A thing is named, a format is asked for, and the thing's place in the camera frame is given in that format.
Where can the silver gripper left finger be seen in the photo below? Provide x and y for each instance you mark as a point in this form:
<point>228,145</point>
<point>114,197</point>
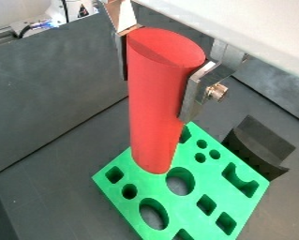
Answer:
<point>124,20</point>

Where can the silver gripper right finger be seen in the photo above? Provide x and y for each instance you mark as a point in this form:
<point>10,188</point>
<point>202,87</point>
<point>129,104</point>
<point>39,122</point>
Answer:
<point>205,82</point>

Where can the red oval cylinder peg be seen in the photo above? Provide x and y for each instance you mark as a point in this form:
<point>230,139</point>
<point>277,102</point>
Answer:
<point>162,58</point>

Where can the green shape sorting board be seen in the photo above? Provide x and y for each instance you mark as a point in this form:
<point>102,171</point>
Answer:
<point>200,201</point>

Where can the black curved foam block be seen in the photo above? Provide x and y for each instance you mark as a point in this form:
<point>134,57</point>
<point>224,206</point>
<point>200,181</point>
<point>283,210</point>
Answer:
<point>260,147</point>

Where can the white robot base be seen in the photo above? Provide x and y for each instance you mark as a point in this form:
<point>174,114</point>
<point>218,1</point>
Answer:
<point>26,17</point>

